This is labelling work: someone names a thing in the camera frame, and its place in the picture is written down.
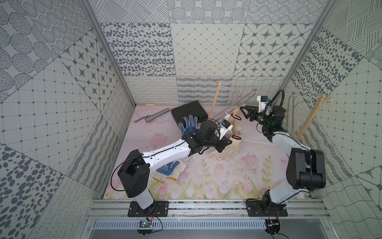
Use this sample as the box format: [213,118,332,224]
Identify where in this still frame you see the grey metal cylinder tool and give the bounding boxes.
[134,108,170,123]

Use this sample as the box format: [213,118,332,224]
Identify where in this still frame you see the blue dotted glove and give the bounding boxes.
[153,160,186,183]
[178,115,198,135]

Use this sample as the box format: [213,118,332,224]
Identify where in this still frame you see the wooden drying rack frame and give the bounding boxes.
[209,79,326,140]

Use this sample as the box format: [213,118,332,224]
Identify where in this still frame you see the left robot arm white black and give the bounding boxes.
[113,119,233,211]

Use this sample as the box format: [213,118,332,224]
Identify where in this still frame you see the small black module right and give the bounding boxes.
[265,219,281,236]

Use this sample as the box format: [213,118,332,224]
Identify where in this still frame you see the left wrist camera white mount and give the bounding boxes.
[218,119,233,139]

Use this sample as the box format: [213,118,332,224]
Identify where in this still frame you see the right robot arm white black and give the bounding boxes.
[240,90,326,208]

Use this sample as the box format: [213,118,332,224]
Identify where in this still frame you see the blue dotted glove far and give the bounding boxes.
[178,115,198,135]

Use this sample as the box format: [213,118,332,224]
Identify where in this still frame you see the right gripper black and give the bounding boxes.
[240,105,272,127]

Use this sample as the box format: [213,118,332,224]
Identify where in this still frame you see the small circuit board left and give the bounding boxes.
[137,221,153,236]

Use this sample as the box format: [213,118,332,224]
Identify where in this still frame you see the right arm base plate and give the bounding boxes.
[245,199,288,217]

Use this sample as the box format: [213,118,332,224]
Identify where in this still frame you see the blue dotted glove near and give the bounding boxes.
[153,160,186,183]

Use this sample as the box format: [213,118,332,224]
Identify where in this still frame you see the grey clip hanger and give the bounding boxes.
[214,89,287,135]

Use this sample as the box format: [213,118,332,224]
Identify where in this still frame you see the white clothes peg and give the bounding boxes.
[224,113,231,121]

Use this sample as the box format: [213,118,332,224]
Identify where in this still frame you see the beige knit gloves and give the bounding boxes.
[210,135,242,161]

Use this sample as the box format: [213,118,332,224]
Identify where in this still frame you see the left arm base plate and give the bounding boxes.
[128,201,169,218]

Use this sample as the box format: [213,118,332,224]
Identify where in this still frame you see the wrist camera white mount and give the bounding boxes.
[257,96,271,113]
[218,119,233,139]

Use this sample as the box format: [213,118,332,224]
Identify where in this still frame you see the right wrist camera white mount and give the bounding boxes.
[257,96,271,113]

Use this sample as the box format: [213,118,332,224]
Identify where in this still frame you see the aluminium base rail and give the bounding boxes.
[85,198,330,220]

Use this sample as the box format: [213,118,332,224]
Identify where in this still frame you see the black flat pad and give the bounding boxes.
[171,101,208,126]

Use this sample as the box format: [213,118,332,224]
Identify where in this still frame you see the orange clothes peg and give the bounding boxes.
[232,107,240,117]

